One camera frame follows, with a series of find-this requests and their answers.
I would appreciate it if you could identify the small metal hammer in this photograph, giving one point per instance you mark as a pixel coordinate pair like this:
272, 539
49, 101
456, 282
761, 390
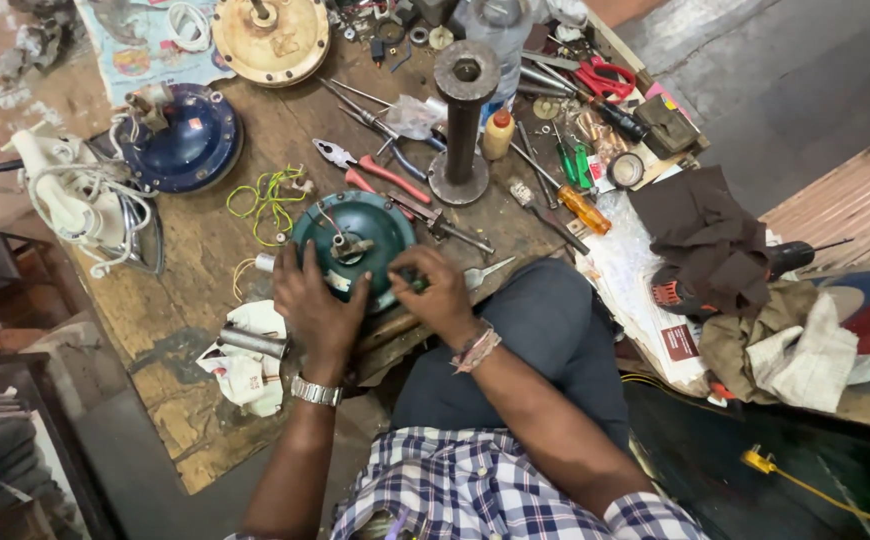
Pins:
547, 217

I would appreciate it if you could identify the person's right hand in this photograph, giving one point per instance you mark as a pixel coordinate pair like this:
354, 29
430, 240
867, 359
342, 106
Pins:
439, 300

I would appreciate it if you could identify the green fan motor housing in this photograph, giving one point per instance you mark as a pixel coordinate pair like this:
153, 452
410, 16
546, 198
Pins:
364, 221

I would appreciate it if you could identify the dark brown cloth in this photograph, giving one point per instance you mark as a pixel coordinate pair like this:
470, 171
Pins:
705, 232

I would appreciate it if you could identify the silver wristwatch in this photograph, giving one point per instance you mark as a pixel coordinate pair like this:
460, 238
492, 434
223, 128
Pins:
316, 391

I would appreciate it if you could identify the white electric iron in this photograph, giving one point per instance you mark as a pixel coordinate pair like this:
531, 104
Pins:
75, 202

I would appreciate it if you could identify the plastic wrapped paper stack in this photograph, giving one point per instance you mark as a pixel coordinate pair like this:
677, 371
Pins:
630, 285

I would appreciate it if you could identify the black orange power drill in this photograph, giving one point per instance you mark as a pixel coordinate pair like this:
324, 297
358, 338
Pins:
791, 256

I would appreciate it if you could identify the cream fan motor housing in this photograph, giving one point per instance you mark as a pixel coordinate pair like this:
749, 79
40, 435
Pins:
277, 45

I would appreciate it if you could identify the corrugated metal sheet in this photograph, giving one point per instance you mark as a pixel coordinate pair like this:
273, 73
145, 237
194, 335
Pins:
847, 202

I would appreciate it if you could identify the printed paper sheet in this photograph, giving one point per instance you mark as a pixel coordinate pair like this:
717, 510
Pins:
135, 64

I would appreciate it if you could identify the clear plastic water bottle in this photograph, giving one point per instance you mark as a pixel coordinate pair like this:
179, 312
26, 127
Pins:
506, 37

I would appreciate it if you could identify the blue fan motor housing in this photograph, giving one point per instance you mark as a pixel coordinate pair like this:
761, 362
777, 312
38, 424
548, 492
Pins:
187, 142

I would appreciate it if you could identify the grey trousers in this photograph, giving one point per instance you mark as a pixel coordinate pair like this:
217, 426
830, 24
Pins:
540, 337

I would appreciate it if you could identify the person's left hand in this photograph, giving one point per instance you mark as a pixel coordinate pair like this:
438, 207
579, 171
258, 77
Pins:
316, 315

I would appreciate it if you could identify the rusty iron pipe stand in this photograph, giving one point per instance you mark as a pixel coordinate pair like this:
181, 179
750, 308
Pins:
465, 120

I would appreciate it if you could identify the cream bottle orange cap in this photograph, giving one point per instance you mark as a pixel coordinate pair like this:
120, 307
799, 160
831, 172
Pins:
497, 139

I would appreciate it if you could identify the wooden furniture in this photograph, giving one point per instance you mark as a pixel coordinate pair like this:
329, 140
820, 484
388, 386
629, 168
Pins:
0, 420

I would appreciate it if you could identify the silver metal tool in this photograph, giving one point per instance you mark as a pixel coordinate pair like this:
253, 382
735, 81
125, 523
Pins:
489, 271

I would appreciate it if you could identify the heap of grey debris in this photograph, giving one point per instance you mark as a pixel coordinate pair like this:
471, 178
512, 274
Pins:
37, 37

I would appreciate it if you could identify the clear plastic bag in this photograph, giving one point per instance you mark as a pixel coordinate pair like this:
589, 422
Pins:
414, 116

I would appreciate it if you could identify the roll of tape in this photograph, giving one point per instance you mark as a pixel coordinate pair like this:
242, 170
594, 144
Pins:
625, 171

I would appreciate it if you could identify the white cloth bag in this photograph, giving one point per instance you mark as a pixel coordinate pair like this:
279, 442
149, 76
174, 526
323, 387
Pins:
244, 375

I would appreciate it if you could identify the heap of beige cloths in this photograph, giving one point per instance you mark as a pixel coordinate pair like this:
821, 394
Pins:
795, 352

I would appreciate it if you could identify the metal bearing puller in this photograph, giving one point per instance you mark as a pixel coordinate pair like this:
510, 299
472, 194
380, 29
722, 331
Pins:
435, 221

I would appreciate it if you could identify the grey metal pipe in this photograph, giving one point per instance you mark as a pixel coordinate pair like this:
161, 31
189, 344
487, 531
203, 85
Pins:
251, 341

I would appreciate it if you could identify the dark green pouch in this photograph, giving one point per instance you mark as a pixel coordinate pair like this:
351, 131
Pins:
667, 126

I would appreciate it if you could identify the plaid shirt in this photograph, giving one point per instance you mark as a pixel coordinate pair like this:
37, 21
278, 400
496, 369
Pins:
472, 487

